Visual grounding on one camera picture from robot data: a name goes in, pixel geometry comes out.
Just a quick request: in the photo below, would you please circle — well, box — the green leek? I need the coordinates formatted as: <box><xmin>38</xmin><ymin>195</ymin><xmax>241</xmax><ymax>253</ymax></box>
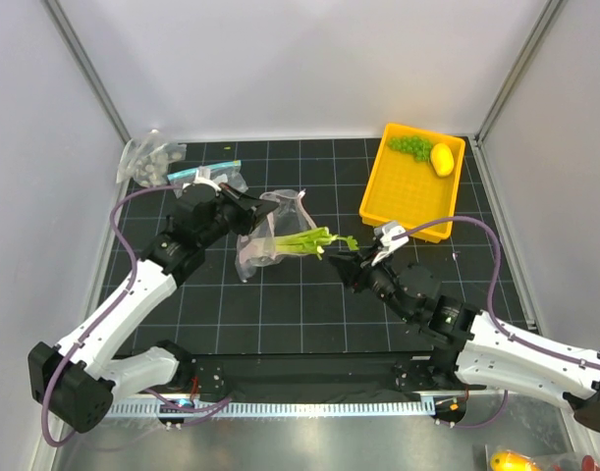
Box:
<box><xmin>274</xmin><ymin>227</ymin><xmax>359</xmax><ymax>260</ymax></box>

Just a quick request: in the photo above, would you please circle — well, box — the green grape bunch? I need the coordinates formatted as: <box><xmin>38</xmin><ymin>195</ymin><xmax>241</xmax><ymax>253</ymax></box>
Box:
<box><xmin>388</xmin><ymin>135</ymin><xmax>433</xmax><ymax>162</ymax></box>

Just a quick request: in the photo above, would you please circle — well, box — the pink zip top bag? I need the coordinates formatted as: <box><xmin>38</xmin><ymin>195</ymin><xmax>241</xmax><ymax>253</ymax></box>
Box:
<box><xmin>235</xmin><ymin>189</ymin><xmax>318</xmax><ymax>283</ymax></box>

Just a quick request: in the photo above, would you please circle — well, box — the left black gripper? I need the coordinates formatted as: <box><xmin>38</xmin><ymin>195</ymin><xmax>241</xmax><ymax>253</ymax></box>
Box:
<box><xmin>198</xmin><ymin>183</ymin><xmax>277</xmax><ymax>248</ymax></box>

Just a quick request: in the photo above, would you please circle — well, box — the yellow toy fruit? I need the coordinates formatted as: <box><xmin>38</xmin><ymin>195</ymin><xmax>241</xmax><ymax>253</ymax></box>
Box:
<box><xmin>489</xmin><ymin>450</ymin><xmax>531</xmax><ymax>471</ymax></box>

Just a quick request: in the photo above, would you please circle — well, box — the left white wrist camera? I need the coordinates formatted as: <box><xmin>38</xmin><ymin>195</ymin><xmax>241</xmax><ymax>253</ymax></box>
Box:
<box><xmin>182</xmin><ymin>167</ymin><xmax>220</xmax><ymax>191</ymax></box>

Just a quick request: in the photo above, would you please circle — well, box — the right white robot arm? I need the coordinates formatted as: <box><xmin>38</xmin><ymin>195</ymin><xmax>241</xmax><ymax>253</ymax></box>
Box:
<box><xmin>328</xmin><ymin>252</ymin><xmax>600</xmax><ymax>433</ymax></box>

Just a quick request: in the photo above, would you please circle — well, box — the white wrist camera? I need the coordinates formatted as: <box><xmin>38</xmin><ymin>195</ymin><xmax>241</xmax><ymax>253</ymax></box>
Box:
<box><xmin>371</xmin><ymin>221</ymin><xmax>409</xmax><ymax>266</ymax></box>
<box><xmin>182</xmin><ymin>167</ymin><xmax>220</xmax><ymax>191</ymax></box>

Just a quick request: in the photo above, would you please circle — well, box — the slotted cable duct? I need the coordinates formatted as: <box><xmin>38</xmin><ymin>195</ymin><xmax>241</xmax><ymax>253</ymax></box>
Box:
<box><xmin>106</xmin><ymin>396</ymin><xmax>436</xmax><ymax>420</ymax></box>

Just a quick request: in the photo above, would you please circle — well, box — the blue zip top bag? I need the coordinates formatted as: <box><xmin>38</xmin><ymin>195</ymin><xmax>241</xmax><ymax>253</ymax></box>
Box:
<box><xmin>167</xmin><ymin>160</ymin><xmax>248</xmax><ymax>192</ymax></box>

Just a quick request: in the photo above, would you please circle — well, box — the clear bag with round pieces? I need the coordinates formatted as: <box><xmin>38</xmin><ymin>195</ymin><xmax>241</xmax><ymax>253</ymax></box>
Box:
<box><xmin>116</xmin><ymin>130</ymin><xmax>187</xmax><ymax>187</ymax></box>

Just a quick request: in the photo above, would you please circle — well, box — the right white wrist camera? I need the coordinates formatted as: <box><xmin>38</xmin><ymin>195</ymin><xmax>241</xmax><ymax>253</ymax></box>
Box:
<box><xmin>371</xmin><ymin>221</ymin><xmax>409</xmax><ymax>266</ymax></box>

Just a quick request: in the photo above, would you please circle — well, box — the yellow plastic tray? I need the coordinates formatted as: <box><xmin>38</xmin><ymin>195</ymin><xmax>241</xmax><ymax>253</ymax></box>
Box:
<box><xmin>358</xmin><ymin>123</ymin><xmax>465</xmax><ymax>230</ymax></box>

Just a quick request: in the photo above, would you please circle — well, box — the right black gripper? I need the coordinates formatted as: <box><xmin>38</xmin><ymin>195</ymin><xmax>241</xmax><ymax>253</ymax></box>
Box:
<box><xmin>329</xmin><ymin>241</ymin><xmax>416</xmax><ymax>324</ymax></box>

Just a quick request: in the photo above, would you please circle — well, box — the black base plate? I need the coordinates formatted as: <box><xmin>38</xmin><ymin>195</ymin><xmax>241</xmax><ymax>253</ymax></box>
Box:
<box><xmin>147</xmin><ymin>351</ymin><xmax>466</xmax><ymax>402</ymax></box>

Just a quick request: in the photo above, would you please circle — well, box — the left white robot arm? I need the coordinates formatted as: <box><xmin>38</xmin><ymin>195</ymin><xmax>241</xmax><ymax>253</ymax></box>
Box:
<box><xmin>28</xmin><ymin>183</ymin><xmax>278</xmax><ymax>434</ymax></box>

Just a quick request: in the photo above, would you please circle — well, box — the yellow lemon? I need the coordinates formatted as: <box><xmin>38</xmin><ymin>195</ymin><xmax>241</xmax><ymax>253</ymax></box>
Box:
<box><xmin>430</xmin><ymin>143</ymin><xmax>455</xmax><ymax>178</ymax></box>

